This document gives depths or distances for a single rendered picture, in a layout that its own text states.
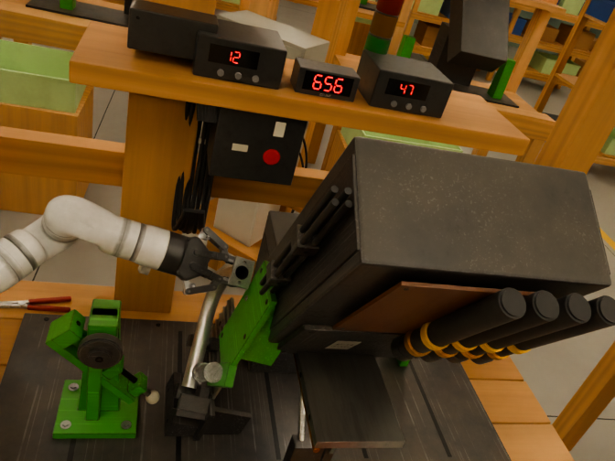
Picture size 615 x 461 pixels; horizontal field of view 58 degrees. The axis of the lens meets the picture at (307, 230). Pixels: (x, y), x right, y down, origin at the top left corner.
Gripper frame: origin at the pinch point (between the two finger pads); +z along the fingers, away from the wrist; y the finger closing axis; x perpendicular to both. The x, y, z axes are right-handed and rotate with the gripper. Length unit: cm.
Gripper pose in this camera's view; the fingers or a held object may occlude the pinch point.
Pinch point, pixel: (233, 272)
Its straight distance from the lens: 107.5
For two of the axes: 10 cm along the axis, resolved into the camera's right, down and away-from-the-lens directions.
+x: -4.6, 1.1, 8.8
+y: 2.3, -9.4, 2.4
